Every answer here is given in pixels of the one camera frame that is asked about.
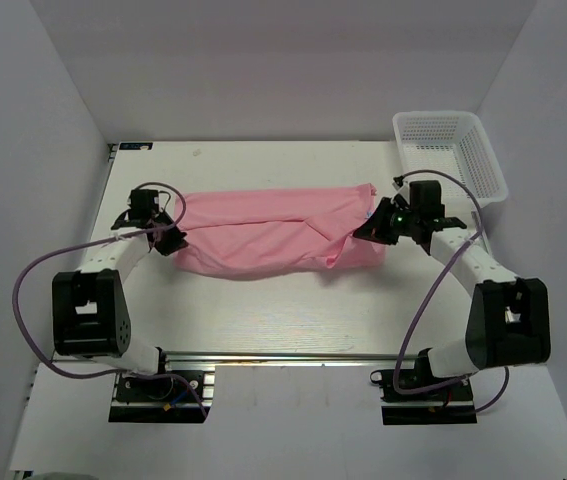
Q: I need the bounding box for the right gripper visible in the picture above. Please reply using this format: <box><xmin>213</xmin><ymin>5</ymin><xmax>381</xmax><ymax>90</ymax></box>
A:
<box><xmin>354</xmin><ymin>197</ymin><xmax>420</xmax><ymax>246</ymax></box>

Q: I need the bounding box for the pink t shirt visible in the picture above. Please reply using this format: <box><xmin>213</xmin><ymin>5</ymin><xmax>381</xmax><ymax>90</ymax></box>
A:
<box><xmin>174</xmin><ymin>184</ymin><xmax>386</xmax><ymax>278</ymax></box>

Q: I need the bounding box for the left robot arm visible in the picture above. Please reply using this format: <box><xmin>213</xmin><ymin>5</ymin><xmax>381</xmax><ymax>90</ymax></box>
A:
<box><xmin>52</xmin><ymin>210</ymin><xmax>187</xmax><ymax>399</ymax></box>

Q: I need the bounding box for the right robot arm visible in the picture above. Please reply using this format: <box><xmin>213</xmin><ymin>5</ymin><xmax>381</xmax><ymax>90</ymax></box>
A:
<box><xmin>353</xmin><ymin>180</ymin><xmax>551</xmax><ymax>399</ymax></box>

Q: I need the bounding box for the blue label sticker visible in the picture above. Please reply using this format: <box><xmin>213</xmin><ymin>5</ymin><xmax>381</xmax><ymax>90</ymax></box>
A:
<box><xmin>118</xmin><ymin>142</ymin><xmax>153</xmax><ymax>151</ymax></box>

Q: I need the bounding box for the white plastic basket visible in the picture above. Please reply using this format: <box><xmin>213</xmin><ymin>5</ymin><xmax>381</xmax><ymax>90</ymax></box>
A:
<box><xmin>392</xmin><ymin>111</ymin><xmax>509</xmax><ymax>215</ymax></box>

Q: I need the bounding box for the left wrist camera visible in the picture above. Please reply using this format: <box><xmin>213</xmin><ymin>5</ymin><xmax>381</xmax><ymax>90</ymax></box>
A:
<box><xmin>128</xmin><ymin>188</ymin><xmax>160</xmax><ymax>223</ymax></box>

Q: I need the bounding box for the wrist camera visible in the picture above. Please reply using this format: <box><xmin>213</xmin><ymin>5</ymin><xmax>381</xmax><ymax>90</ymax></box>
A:
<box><xmin>128</xmin><ymin>188</ymin><xmax>160</xmax><ymax>223</ymax></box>
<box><xmin>392</xmin><ymin>175</ymin><xmax>410</xmax><ymax>209</ymax></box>

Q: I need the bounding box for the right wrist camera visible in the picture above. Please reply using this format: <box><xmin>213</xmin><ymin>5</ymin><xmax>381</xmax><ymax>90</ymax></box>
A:
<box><xmin>392</xmin><ymin>175</ymin><xmax>410</xmax><ymax>209</ymax></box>

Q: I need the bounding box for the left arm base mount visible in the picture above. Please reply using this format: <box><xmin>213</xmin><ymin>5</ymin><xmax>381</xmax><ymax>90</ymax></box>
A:
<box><xmin>108</xmin><ymin>354</ymin><xmax>215</xmax><ymax>424</ymax></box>

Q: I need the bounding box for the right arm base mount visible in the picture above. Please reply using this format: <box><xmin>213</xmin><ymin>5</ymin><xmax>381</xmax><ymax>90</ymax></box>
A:
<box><xmin>369</xmin><ymin>350</ymin><xmax>477</xmax><ymax>426</ymax></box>

